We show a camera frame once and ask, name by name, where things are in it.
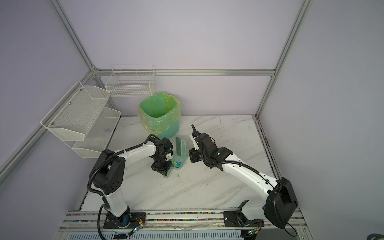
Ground yellow-green bin liner bag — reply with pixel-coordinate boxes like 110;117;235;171
137;91;182;136

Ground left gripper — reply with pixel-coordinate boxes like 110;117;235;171
151;153;172;176

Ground white wire basket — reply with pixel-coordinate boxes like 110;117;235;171
105;65;156;97

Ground white mesh two-tier shelf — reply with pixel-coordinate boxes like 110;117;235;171
41;82;121;159

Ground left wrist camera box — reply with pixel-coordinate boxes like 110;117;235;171
166;152;173;161

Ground green plastic trash bin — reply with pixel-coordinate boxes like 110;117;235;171
139;92;182;140

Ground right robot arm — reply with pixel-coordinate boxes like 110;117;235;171
189;131;299;229

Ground green hand brush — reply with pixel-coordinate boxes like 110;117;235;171
176;137;187;158

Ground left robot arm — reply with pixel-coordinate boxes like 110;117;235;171
87;135;173;229

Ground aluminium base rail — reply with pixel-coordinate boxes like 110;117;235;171
55;210;313;240

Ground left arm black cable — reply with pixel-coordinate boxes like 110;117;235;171
86;133;161;240

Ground green plastic dustpan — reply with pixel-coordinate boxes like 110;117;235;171
166;150;188;178

